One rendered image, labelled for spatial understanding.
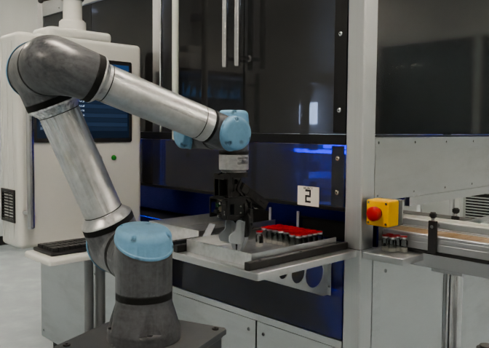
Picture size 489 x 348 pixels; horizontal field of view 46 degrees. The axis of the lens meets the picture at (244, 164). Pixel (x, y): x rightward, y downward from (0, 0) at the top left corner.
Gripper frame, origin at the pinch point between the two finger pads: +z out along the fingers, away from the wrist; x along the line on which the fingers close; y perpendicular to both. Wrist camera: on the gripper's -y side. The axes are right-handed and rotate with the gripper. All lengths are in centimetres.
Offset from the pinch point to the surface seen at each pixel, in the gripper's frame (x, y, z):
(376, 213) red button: 19.7, -32.3, -8.1
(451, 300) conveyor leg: 33, -50, 16
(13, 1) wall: -544, -170, -169
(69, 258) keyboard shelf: -66, 13, 12
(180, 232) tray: -36.7, -9.7, 1.9
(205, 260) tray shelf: -8.4, 4.2, 3.7
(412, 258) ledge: 26.1, -40.7, 4.3
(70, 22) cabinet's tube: -94, -3, -69
